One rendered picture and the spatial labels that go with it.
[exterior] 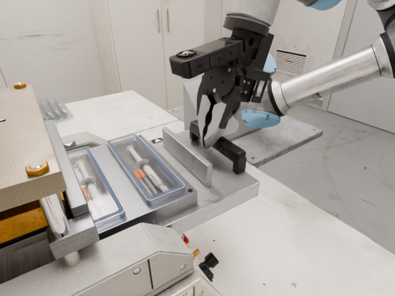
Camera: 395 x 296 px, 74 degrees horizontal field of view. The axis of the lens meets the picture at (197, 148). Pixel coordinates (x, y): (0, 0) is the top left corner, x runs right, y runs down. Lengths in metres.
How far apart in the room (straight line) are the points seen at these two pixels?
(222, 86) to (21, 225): 0.31
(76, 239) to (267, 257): 0.43
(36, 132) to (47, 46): 2.50
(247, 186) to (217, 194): 0.05
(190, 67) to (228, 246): 0.40
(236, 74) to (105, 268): 0.30
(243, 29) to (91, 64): 2.53
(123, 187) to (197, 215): 0.11
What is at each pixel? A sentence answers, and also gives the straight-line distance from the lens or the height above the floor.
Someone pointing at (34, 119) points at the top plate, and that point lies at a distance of 0.34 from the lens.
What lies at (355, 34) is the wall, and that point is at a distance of 3.29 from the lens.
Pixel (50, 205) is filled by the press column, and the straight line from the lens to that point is 0.25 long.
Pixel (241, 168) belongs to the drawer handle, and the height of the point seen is 0.98.
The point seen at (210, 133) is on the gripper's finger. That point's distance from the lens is 0.44.
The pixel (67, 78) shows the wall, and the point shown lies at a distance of 2.87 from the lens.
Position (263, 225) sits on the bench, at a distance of 0.67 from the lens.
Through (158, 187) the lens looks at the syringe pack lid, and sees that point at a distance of 0.36.
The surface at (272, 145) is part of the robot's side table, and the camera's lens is 0.99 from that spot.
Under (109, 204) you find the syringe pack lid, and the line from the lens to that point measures 0.35.
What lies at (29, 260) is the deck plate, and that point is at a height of 0.93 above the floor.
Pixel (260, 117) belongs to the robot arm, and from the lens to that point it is 0.81.
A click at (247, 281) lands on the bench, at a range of 0.57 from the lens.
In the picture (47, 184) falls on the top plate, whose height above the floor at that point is 1.10.
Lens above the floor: 1.23
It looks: 31 degrees down
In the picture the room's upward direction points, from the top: straight up
